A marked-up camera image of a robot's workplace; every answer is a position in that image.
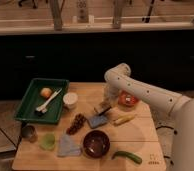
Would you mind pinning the purple bowl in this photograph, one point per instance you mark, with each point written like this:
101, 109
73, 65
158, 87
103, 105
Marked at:
96, 144

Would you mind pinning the blue sponge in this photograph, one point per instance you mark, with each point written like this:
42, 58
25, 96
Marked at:
96, 121

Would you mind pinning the green plastic cup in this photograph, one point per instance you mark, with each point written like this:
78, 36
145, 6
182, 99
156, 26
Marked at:
47, 142

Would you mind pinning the orange bowl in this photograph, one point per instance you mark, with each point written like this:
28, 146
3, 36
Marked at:
126, 99

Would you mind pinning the metal cup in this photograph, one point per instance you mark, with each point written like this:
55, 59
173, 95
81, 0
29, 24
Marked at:
29, 133

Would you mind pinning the white cup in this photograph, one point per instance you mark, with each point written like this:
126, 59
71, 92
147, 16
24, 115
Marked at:
70, 100

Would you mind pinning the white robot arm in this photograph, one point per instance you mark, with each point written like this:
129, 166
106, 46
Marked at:
176, 105

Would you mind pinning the green plastic tray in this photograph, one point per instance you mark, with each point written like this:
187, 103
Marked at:
26, 112

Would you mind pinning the bunch of dark grapes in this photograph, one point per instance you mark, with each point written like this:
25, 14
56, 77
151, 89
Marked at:
76, 125

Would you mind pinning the green pepper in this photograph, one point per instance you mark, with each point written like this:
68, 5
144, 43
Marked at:
131, 156

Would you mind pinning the light blue cloth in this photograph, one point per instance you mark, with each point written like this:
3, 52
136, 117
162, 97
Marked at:
67, 147

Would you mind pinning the orange fruit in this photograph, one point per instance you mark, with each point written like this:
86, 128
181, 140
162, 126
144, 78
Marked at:
45, 92

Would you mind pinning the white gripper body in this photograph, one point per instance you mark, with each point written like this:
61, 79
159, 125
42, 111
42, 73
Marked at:
111, 95

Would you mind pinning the white dish brush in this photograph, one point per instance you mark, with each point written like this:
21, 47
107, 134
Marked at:
40, 110

